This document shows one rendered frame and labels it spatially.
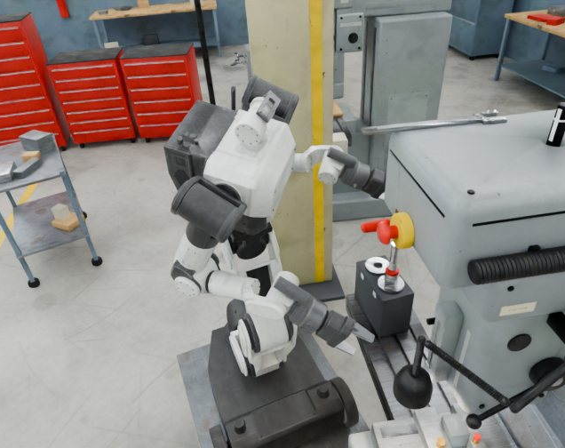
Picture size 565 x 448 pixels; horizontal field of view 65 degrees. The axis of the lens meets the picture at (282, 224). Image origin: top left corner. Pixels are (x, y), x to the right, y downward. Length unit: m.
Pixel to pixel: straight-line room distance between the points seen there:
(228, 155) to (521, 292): 0.72
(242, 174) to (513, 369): 0.71
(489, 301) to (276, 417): 1.26
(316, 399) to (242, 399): 0.31
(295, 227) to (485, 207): 2.28
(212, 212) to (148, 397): 1.91
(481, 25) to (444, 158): 7.49
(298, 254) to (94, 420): 1.53
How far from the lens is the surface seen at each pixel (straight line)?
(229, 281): 1.23
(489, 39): 8.30
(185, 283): 1.24
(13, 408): 3.11
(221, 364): 2.09
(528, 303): 0.81
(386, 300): 1.56
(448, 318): 0.93
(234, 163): 1.11
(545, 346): 0.97
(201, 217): 1.03
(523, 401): 0.80
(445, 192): 0.64
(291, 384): 1.99
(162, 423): 2.68
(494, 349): 0.91
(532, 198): 0.66
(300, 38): 2.38
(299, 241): 2.92
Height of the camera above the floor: 2.21
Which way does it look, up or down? 35 degrees down
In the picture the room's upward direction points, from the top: 4 degrees counter-clockwise
